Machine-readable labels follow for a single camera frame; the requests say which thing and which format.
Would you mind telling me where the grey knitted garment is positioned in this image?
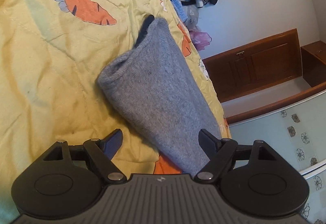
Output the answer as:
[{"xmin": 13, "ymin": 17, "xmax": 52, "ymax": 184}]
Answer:
[{"xmin": 97, "ymin": 18, "xmax": 220, "ymax": 175}]

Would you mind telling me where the brown wooden door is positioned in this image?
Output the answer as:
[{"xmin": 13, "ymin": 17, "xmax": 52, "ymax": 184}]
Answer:
[{"xmin": 203, "ymin": 29, "xmax": 325, "ymax": 124}]

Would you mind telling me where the pink plastic bag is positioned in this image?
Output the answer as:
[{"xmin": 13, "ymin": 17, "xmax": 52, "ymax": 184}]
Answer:
[{"xmin": 189, "ymin": 31, "xmax": 212, "ymax": 51}]

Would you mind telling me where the yellow carrot print quilt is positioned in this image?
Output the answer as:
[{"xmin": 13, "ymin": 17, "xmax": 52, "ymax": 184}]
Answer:
[{"xmin": 1, "ymin": 0, "xmax": 230, "ymax": 223}]

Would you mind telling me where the light blue fleece blanket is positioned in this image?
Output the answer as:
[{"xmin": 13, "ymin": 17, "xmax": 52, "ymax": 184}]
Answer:
[{"xmin": 170, "ymin": 0, "xmax": 188, "ymax": 22}]

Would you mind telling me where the grey garment on pile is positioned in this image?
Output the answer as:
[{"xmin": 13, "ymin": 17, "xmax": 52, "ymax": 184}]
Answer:
[{"xmin": 183, "ymin": 5, "xmax": 200, "ymax": 31}]

